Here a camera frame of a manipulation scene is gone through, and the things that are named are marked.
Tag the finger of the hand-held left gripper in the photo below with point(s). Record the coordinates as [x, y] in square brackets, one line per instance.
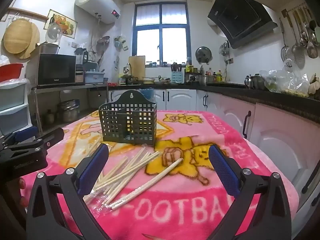
[25, 133]
[53, 135]

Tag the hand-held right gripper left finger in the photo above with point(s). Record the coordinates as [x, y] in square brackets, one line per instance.
[92, 171]

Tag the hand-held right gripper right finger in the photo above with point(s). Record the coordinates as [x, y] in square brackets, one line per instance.
[223, 171]

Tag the bunch of wooden chopsticks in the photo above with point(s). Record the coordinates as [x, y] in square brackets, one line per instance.
[132, 170]

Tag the dark green utensil holder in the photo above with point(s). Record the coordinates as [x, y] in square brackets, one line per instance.
[125, 127]

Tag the stacked steel pots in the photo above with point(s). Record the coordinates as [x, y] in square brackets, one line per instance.
[68, 111]

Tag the plastic drawer unit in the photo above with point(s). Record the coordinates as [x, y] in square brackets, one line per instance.
[12, 105]

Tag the pink printed blanket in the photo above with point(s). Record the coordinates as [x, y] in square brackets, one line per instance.
[190, 205]

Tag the metal storage shelf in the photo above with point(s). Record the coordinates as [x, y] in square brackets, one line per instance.
[75, 86]

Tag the red plastic basin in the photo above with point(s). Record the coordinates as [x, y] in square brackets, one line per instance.
[10, 72]

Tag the black microwave oven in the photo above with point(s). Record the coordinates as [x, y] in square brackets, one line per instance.
[53, 68]

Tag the light blue dish tub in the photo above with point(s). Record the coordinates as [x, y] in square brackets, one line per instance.
[93, 77]

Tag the red packets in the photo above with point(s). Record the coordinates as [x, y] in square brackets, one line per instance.
[113, 84]

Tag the black blender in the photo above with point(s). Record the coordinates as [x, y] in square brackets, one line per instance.
[80, 60]

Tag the white base cabinets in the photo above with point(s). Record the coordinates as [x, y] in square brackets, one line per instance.
[180, 97]

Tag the gas cooktop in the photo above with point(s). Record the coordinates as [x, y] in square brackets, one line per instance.
[225, 84]

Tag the steel container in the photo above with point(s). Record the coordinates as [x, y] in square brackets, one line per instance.
[48, 48]

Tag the black kitchen countertop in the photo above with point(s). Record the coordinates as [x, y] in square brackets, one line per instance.
[275, 100]

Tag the round wooden board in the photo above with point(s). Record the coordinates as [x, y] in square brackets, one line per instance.
[35, 42]

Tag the steel pot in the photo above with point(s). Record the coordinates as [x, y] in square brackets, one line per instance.
[203, 80]

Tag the group of condiment bottles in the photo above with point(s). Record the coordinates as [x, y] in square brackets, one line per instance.
[216, 76]

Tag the round wooden cutting boards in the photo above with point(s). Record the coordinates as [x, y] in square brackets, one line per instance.
[16, 36]

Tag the steel kitchen faucet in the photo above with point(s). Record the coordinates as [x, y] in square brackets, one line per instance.
[128, 67]

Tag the hanging glass pot lid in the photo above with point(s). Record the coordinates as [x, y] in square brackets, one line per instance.
[54, 32]

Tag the light blue cutlery holder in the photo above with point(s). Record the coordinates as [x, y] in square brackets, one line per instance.
[178, 76]

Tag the hanging small pan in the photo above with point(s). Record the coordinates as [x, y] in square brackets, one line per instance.
[103, 40]

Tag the wooden cutting board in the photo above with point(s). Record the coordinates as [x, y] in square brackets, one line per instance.
[137, 66]

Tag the clear plastic bag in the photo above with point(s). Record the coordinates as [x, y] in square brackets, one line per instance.
[287, 80]

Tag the metal pot lid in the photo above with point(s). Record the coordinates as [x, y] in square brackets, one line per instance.
[203, 55]

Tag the hanging utensil bundle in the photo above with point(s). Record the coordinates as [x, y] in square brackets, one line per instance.
[224, 48]

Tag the row of spice jars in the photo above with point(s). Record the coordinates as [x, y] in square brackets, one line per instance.
[157, 64]

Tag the steel skimmer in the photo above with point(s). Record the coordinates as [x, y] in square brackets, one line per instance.
[298, 57]

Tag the white water heater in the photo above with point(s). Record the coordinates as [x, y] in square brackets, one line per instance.
[96, 3]

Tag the steel ladle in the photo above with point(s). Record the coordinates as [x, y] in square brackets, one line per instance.
[311, 50]

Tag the blue framed window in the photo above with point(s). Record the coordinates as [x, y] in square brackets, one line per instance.
[161, 30]

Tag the steel serving spoon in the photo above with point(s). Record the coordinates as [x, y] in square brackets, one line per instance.
[303, 38]

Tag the black range hood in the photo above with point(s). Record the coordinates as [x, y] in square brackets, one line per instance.
[240, 17]

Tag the wall power socket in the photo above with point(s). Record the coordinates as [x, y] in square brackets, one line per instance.
[230, 60]

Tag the fruit wall poster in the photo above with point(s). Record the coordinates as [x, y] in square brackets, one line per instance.
[61, 22]

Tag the small wall organizer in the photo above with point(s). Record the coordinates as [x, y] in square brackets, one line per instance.
[121, 42]

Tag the wooden wall rail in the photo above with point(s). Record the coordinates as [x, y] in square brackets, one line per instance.
[27, 13]

